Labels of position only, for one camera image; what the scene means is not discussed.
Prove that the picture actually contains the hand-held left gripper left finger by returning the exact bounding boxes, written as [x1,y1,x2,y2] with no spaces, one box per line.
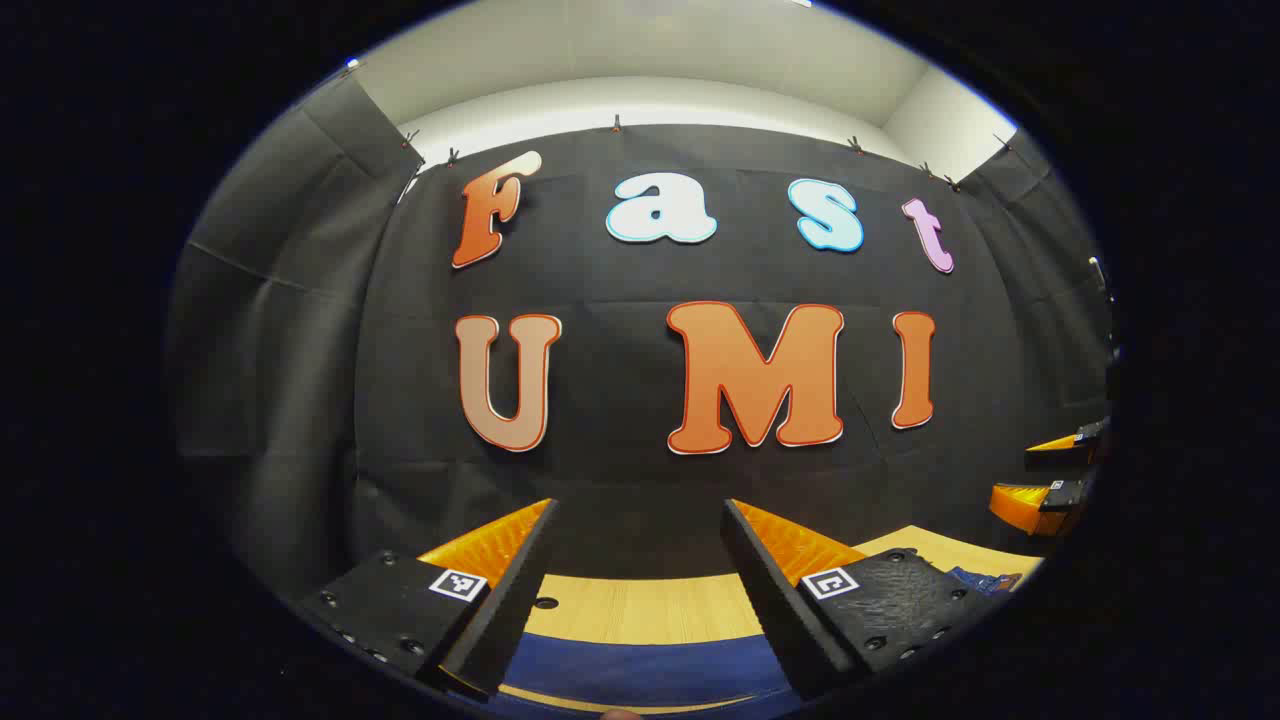
[295,497,562,701]

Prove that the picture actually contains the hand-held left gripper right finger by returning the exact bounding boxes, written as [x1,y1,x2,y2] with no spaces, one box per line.
[719,497,1002,702]

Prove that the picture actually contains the blue jeans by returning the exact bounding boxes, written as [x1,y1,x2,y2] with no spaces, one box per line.
[497,566,1023,714]

